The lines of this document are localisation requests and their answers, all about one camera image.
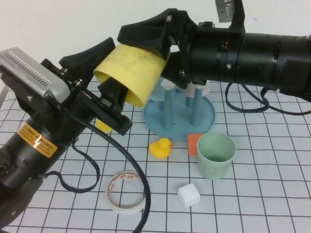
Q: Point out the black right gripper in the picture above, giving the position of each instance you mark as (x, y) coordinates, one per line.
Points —
(213, 53)

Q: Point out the white foam cube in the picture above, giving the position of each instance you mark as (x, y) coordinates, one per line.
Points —
(188, 196)

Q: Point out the yellow plastic cup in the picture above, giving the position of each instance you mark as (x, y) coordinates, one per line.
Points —
(136, 70)

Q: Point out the white tape roll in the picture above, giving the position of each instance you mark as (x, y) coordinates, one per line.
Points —
(126, 211)

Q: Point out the light pink plastic cup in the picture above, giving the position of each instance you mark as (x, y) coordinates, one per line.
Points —
(188, 92)

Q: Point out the yellow foam cube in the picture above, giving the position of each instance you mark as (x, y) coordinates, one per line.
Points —
(102, 126)

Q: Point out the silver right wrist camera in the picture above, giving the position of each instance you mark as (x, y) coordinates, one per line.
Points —
(224, 9)

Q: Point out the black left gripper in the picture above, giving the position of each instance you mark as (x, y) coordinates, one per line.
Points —
(73, 109)

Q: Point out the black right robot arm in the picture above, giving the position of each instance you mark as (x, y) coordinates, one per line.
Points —
(272, 60)

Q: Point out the orange foam cube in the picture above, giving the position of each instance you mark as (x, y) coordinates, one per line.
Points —
(192, 145)

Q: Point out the yellow rubber duck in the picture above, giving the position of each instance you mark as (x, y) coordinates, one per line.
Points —
(159, 150)

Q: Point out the light green plastic cup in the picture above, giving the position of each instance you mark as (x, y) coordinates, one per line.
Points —
(213, 170)

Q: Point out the white black-grid table cover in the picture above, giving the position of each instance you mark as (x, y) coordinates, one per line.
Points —
(255, 182)

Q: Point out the blue cup stand with posts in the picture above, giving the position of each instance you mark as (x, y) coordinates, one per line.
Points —
(178, 126)

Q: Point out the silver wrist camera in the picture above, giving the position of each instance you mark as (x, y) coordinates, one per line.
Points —
(29, 70)
(224, 9)

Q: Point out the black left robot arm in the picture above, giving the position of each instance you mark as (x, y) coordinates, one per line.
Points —
(12, 204)

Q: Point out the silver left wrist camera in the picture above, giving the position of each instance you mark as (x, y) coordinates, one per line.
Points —
(29, 70)

